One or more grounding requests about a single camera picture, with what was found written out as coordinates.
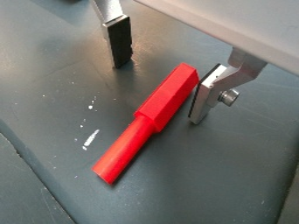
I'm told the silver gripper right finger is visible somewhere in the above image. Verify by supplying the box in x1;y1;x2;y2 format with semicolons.
188;47;267;124

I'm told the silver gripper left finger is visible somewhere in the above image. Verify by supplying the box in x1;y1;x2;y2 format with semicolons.
89;0;133;68

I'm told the red peg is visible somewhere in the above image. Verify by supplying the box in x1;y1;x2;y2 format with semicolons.
92;63;199;185

